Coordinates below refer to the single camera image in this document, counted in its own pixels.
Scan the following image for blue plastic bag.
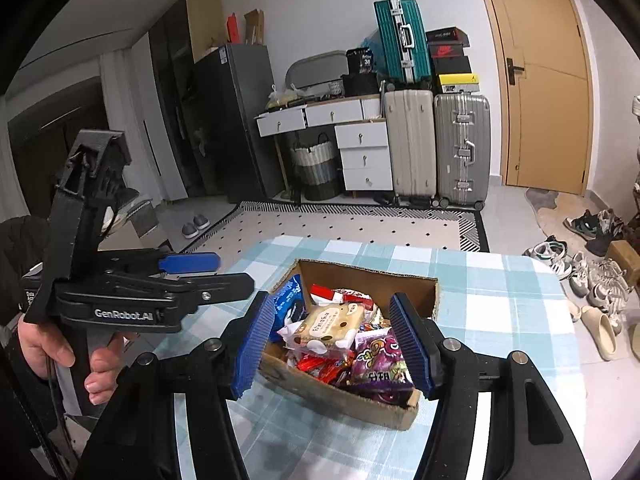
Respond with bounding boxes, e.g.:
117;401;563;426
361;30;384;79

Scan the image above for small cardboard box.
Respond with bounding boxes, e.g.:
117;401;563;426
604;240;640;286

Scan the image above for blue snack packet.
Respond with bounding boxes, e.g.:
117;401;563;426
272;275;307;334

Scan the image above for tall dark cabinet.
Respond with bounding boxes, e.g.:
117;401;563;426
149;0;226;201

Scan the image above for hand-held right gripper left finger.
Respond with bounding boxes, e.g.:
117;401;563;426
75;290;277;480

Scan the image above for flat cardboard pieces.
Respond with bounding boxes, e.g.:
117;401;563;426
227;9;266;46

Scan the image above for red chocolate cookie packet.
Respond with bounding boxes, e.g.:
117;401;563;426
295;352;355;386

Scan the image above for grey door mat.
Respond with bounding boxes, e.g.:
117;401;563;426
525;187;606;241

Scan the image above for red chip packet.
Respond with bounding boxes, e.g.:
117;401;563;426
310;284;347;307

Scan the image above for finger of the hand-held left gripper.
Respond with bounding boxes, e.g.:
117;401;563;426
150;252;222;286
185;272;256;309

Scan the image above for pale bag of food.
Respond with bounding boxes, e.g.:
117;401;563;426
265;85;306;111

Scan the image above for person's left hand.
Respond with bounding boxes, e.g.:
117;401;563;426
17;316;129;406

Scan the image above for black printed bag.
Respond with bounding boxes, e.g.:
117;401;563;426
346;47;376;76

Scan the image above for white drawer desk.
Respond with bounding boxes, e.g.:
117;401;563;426
256;95;394;194

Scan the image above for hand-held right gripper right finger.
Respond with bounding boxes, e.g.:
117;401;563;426
389;292;596;480

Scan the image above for beige slide sandals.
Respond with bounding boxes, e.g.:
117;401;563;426
569;304;624;362

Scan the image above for red and black shoe box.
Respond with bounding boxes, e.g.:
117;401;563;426
429;42;472;76

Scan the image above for yellow and black shoe box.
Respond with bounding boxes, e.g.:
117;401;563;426
437;72;481;95

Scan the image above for purple grape candy packet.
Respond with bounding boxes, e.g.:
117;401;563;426
350;327;421;403

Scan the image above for teal suitcase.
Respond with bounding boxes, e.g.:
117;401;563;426
373;0;434;86

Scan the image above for white cake packet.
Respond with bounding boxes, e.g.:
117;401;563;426
277;302;368;354

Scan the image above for brown cardboard box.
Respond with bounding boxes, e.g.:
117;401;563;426
257;258;441;431

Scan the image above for wooden door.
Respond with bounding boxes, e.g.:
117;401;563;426
470;0;594;196

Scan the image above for patterned floor rug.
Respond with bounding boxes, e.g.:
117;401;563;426
180;201;490;256

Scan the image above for grey oval mirror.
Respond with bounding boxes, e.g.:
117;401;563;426
285;51;349;94

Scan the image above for black refrigerator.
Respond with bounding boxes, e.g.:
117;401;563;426
192;42;286;204

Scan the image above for grey slippers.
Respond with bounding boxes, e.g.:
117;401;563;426
181;214;211;240

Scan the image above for person's left forearm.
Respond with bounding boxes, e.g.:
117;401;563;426
0;215;56;331

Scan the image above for silver suitcase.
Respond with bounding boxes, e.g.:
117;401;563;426
432;91;492;211

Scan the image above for black storage box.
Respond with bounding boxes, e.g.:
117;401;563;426
341;72;384;97

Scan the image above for beige suitcase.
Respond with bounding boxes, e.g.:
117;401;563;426
382;87;437;206

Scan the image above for woven laundry basket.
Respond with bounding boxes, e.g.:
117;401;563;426
291;132;342;202

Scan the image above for scattered sneakers group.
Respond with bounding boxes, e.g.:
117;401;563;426
522;209;634;312

